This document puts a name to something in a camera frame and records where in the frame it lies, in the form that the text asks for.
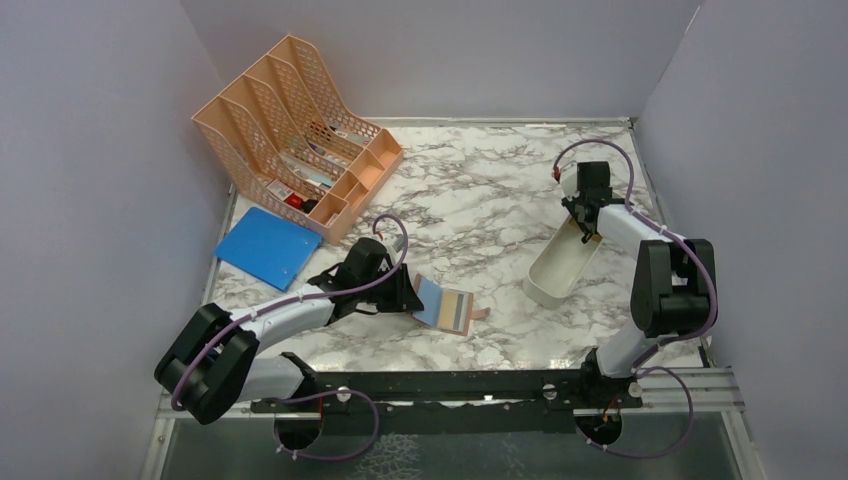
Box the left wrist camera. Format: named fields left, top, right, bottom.
left=382, top=237, right=407, bottom=267

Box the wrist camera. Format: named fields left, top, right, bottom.
left=382, top=237, right=407, bottom=267
left=552, top=164, right=579, bottom=199

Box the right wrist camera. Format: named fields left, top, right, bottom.
left=552, top=164, right=579, bottom=199

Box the blue folder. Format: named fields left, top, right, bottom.
left=214, top=207, right=322, bottom=291

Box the credit card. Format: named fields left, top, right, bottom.
left=436, top=290, right=473, bottom=335

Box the purple cable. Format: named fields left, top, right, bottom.
left=553, top=139, right=720, bottom=369
left=170, top=214, right=410, bottom=412

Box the brown leather card holder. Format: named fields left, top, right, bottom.
left=410, top=273, right=491, bottom=336

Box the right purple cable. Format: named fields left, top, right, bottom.
left=553, top=139, right=720, bottom=369

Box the white plastic tray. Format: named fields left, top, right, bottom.
left=522, top=217, right=602, bottom=310

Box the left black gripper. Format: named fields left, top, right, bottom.
left=358, top=263, right=425, bottom=313

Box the peach plastic file organizer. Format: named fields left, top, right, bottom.
left=192, top=35, right=404, bottom=244

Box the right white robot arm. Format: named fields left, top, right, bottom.
left=562, top=161, right=717, bottom=407

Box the red item in organizer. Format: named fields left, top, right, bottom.
left=284, top=194, right=318, bottom=214

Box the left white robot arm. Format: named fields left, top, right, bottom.
left=154, top=237, right=423, bottom=425

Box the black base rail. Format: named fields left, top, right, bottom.
left=250, top=369, right=642, bottom=436

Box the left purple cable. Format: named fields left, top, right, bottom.
left=170, top=214, right=410, bottom=412

